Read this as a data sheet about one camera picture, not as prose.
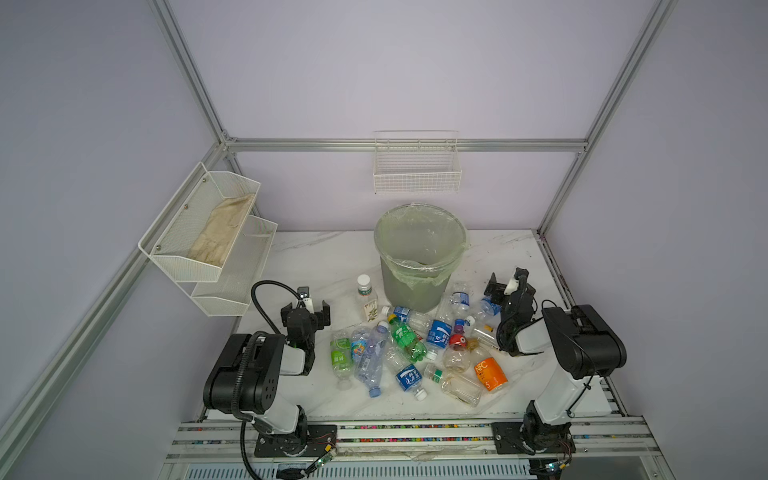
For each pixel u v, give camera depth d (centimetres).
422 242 96
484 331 90
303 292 81
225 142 91
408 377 78
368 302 88
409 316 91
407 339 82
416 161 95
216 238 78
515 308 72
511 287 84
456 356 86
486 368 82
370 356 77
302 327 71
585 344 48
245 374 43
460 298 95
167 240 67
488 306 93
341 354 82
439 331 86
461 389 77
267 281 75
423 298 93
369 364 76
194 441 75
